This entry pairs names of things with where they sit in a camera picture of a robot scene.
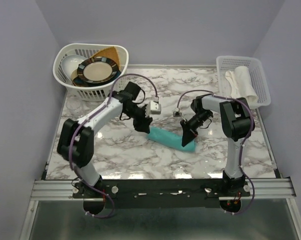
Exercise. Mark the rectangular white mesh basket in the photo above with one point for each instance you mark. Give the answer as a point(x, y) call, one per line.
point(258, 77)

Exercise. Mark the round white dish basket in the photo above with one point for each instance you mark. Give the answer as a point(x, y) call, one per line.
point(90, 94)

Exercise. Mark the rolled white t shirt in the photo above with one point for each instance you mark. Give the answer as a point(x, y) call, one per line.
point(244, 81)

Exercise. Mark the striped rim beige plate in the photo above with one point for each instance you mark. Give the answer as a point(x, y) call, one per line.
point(97, 69)

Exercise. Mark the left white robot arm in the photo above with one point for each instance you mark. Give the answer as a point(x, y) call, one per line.
point(77, 138)

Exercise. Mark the clear drinking glass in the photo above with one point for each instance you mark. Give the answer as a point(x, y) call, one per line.
point(75, 108)

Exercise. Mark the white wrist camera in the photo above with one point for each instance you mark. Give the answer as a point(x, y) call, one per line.
point(177, 113)
point(153, 108)

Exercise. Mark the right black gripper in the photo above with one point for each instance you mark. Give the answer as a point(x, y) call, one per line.
point(189, 133)

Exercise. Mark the teal t shirt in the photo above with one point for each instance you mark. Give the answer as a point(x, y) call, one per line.
point(170, 140)

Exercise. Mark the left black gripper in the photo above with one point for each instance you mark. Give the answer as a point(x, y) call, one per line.
point(143, 124)

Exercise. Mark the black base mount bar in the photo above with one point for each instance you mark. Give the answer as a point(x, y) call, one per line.
point(162, 193)

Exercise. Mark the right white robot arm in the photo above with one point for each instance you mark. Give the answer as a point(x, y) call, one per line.
point(237, 125)

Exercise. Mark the aluminium frame rail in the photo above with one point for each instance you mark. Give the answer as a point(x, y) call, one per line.
point(62, 190)

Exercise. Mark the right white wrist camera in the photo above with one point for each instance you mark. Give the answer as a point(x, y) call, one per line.
point(177, 113)

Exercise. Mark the white bowl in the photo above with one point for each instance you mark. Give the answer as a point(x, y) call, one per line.
point(70, 63)

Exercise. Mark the folded white cloth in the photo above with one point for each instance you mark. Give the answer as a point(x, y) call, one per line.
point(235, 91)

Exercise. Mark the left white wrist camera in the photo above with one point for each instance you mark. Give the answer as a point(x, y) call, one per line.
point(153, 108)

